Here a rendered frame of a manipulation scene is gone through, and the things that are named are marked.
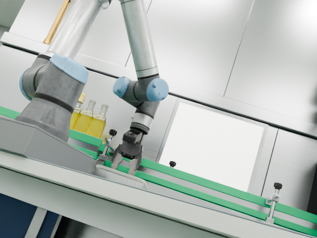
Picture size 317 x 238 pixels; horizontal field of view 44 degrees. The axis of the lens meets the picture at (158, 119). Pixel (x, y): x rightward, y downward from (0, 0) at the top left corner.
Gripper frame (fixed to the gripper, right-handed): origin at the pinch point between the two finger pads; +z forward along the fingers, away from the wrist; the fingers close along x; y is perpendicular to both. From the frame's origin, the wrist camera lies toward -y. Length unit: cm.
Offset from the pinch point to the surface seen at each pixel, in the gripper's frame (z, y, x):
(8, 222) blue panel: 27.2, 8.1, 34.5
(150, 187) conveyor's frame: -2.3, 16.5, -9.3
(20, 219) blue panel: 24.8, 8.2, 30.6
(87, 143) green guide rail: -9.6, 8.5, 18.4
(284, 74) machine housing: -77, 38, -49
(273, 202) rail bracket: -10, 8, -54
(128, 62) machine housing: -59, 37, 24
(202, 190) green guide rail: -8.3, 19.1, -28.5
